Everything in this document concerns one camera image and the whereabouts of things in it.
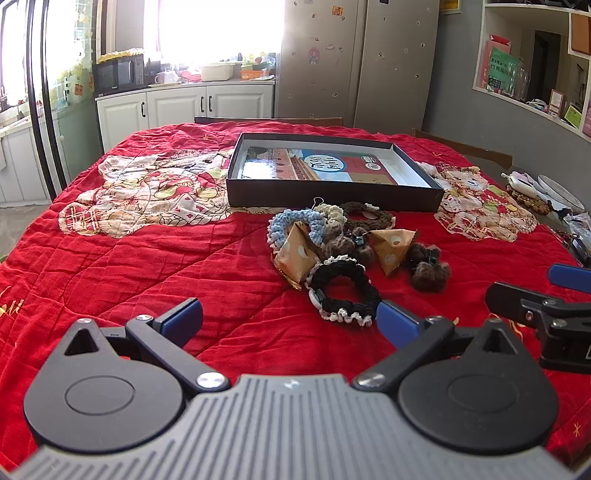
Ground blue crochet scrunchie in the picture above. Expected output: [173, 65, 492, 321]
[268, 209, 328, 252]

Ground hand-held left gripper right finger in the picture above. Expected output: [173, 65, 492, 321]
[352, 300, 532, 391]

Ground white plate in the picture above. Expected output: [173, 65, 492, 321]
[538, 174, 585, 215]

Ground white cabinet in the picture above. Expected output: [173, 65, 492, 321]
[95, 82, 276, 153]

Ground tan triangular packet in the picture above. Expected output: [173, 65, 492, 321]
[273, 222, 321, 283]

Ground brown fuzzy hair clip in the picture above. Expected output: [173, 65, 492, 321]
[323, 224, 375, 266]
[405, 243, 452, 292]

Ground black shallow box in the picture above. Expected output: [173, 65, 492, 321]
[226, 133, 445, 212]

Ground cream plastic basin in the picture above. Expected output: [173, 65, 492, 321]
[200, 62, 244, 83]

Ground black sliding door frame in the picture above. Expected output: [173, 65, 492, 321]
[25, 0, 70, 199]

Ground brown crochet scrunchie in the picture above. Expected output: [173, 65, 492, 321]
[339, 202, 396, 236]

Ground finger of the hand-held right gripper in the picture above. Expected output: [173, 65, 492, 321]
[486, 281, 557, 330]
[549, 263, 591, 291]

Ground yellow flowers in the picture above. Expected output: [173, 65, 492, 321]
[97, 47, 145, 61]

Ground brown woven coaster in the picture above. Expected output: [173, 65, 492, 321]
[508, 185, 550, 215]

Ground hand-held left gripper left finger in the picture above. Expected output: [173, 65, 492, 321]
[53, 298, 230, 393]

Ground red printed blanket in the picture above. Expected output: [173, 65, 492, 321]
[0, 121, 591, 467]

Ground white wall shelf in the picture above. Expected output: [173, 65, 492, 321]
[471, 0, 591, 137]

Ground black lace-trimmed scrunchie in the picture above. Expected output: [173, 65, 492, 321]
[307, 256, 383, 328]

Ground green printed box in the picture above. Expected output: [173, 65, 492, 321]
[487, 46, 520, 95]

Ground pink box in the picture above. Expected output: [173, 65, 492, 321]
[482, 34, 511, 88]

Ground steel refrigerator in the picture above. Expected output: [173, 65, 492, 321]
[274, 0, 439, 134]

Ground striped wooden hair clip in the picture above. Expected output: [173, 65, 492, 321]
[369, 227, 419, 277]

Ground black microwave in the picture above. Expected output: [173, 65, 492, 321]
[92, 54, 147, 95]

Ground cream crochet scrunchie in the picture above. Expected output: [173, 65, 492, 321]
[310, 198, 347, 232]

